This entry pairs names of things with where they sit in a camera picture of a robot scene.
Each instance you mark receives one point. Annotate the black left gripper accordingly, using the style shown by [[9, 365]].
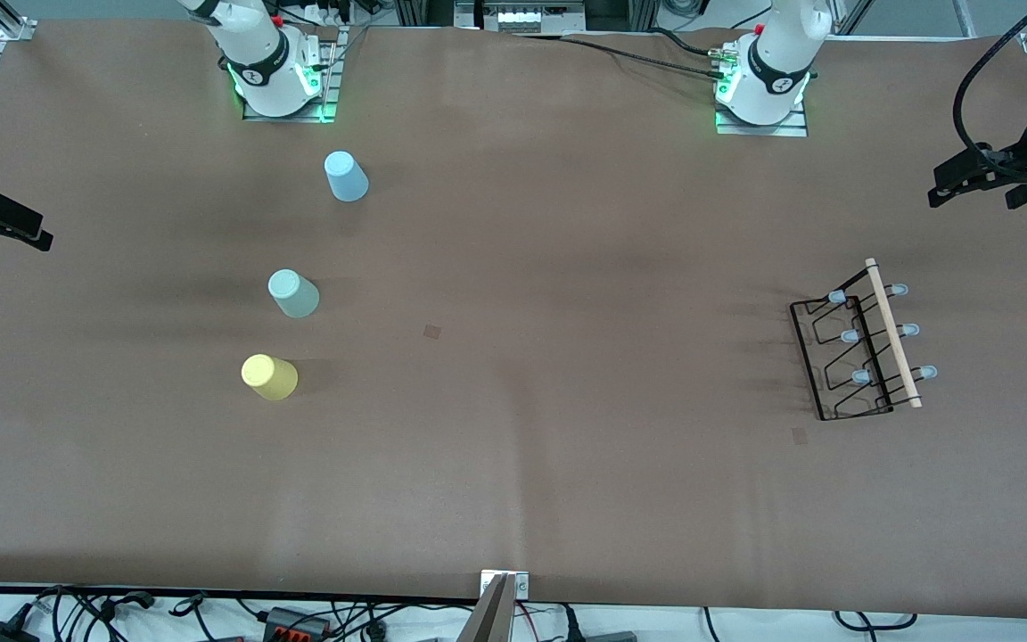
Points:
[[1025, 145]]

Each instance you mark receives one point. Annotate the mint green plastic cup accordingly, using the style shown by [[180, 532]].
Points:
[[293, 294]]

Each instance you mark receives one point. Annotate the yellow plastic cup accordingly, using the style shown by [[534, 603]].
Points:
[[269, 377]]

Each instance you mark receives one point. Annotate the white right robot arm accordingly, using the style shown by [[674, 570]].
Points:
[[255, 40]]

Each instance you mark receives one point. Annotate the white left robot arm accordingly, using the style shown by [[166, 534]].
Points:
[[776, 53]]

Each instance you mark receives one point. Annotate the light blue plastic cup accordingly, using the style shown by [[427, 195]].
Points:
[[346, 176]]

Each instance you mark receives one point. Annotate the black power adapter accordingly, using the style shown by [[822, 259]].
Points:
[[1, 633]]

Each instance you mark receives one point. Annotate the orange black connector block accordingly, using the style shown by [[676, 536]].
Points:
[[295, 621]]

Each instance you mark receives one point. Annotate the white power strip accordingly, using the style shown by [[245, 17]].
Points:
[[518, 16]]

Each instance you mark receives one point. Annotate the brown table cover sheet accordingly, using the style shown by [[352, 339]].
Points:
[[513, 490]]

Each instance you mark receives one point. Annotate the left arm aluminium base plate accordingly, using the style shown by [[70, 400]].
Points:
[[763, 130]]

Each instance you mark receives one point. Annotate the right arm aluminium base plate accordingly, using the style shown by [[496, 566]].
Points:
[[332, 71]]

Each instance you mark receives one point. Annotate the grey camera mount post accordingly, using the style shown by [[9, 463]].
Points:
[[491, 615]]

